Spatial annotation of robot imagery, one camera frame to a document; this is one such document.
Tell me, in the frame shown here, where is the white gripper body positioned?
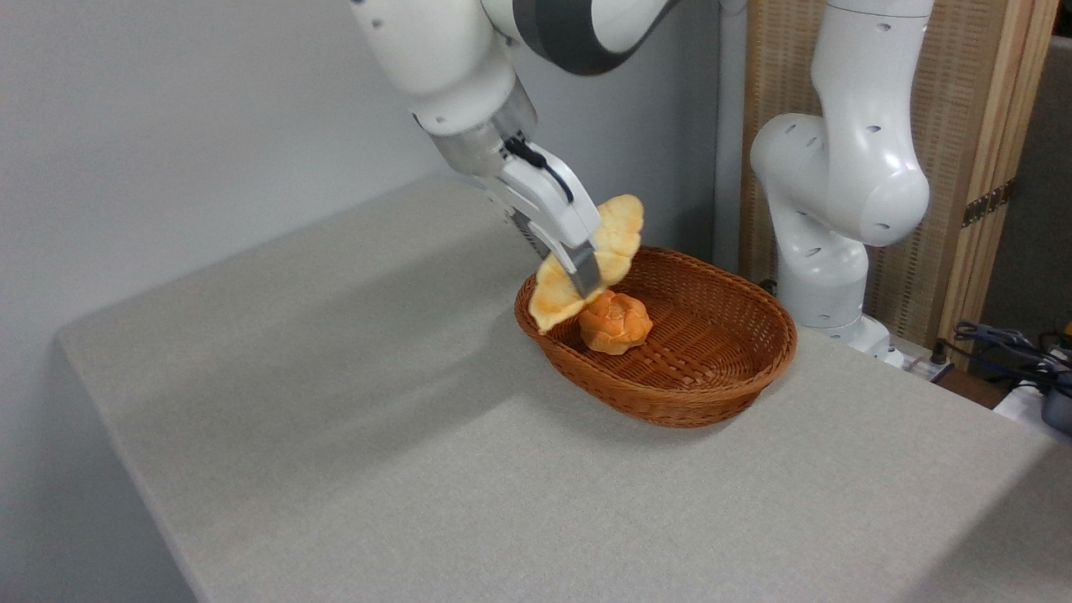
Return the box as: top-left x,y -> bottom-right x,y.
482,142 -> 604,252

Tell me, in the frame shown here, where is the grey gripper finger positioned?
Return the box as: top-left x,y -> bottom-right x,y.
512,211 -> 556,261
570,242 -> 606,300

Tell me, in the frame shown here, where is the long braided bread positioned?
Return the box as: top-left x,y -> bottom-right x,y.
528,194 -> 646,336

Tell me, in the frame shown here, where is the round orange bread roll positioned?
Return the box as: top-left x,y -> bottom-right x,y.
579,291 -> 654,355

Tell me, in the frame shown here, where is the brown woven wicker basket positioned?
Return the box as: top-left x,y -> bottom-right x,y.
514,247 -> 798,429

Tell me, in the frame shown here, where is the white power strip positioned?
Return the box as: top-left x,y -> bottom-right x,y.
900,350 -> 956,384

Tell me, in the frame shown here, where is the dark metal screen hinge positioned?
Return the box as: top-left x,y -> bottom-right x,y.
961,178 -> 1017,229

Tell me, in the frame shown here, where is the wooden rattan folding screen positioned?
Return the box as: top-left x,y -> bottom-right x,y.
740,0 -> 1060,369

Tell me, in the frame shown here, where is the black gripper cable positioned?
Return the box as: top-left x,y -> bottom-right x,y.
505,137 -> 577,204

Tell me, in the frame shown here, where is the blue-grey cable bundle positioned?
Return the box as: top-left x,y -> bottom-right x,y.
952,321 -> 1072,394

